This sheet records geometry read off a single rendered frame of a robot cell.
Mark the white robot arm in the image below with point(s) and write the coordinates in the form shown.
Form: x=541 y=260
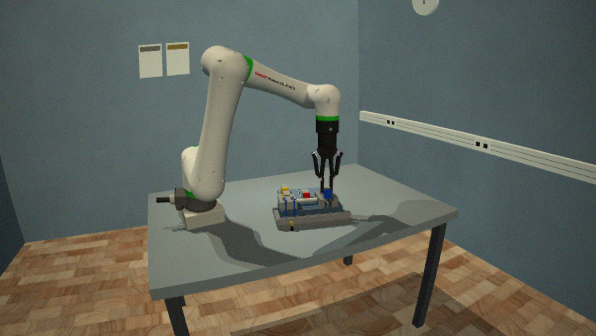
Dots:
x=229 y=73

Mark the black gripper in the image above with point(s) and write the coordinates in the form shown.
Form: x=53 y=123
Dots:
x=327 y=149

